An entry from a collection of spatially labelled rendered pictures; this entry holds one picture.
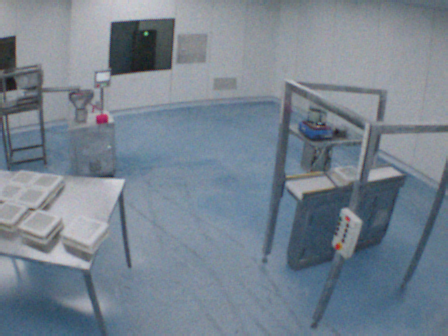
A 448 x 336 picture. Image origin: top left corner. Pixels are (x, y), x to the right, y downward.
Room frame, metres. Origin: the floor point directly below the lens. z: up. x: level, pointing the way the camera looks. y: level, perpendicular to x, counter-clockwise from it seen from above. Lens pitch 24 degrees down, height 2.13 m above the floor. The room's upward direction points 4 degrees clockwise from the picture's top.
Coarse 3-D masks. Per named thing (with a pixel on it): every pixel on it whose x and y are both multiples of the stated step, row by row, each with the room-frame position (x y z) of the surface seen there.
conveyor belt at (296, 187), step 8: (384, 168) 3.10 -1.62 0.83; (392, 168) 3.12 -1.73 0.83; (368, 176) 2.87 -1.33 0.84; (376, 176) 2.89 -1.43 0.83; (384, 176) 2.90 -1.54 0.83; (288, 184) 2.64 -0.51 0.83; (296, 184) 2.63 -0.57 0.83; (304, 184) 2.64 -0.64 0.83; (312, 184) 2.64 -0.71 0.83; (320, 184) 2.65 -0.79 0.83; (328, 184) 2.66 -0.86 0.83; (296, 192) 2.51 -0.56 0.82; (328, 192) 2.53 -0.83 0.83
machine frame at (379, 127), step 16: (288, 80) 2.70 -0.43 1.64; (320, 96) 2.27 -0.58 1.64; (384, 96) 3.07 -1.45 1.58; (352, 112) 1.96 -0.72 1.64; (384, 112) 3.08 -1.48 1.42; (384, 128) 1.80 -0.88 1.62; (416, 128) 1.93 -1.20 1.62; (432, 128) 2.00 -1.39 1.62; (272, 192) 2.69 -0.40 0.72; (352, 192) 1.80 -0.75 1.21; (272, 208) 2.66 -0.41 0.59; (352, 208) 1.77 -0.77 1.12; (432, 208) 2.21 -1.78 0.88; (272, 224) 2.66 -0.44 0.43; (432, 224) 2.17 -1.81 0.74; (272, 240) 2.68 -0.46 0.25; (336, 256) 1.79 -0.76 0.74; (416, 256) 2.18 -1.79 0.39; (336, 272) 1.76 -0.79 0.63; (320, 304) 1.78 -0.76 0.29; (320, 320) 1.77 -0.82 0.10
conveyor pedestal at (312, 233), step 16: (384, 192) 2.85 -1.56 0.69; (320, 208) 2.55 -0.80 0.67; (336, 208) 2.63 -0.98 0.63; (368, 208) 2.79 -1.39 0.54; (384, 208) 2.89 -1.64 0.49; (304, 224) 2.53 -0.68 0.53; (320, 224) 2.57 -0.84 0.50; (336, 224) 2.65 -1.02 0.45; (368, 224) 2.82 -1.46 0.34; (384, 224) 2.93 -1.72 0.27; (304, 240) 2.52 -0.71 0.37; (320, 240) 2.59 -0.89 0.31; (368, 240) 2.84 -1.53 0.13; (288, 256) 2.68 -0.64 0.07; (304, 256) 2.54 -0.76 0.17; (320, 256) 2.60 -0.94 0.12
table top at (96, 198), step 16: (0, 176) 2.29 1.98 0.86; (64, 176) 2.41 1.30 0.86; (64, 192) 2.16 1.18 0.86; (80, 192) 2.19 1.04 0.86; (96, 192) 2.22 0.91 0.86; (112, 192) 2.24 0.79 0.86; (48, 208) 1.91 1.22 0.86; (64, 208) 1.94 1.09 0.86; (80, 208) 1.97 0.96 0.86; (96, 208) 2.00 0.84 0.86; (112, 208) 2.03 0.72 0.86; (64, 224) 1.75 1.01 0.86; (0, 240) 1.44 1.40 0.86; (16, 240) 1.48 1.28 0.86; (32, 240) 1.51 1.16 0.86; (16, 256) 1.34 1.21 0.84; (32, 256) 1.36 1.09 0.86; (48, 256) 1.40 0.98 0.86; (64, 256) 1.43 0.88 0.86; (80, 256) 1.46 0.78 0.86
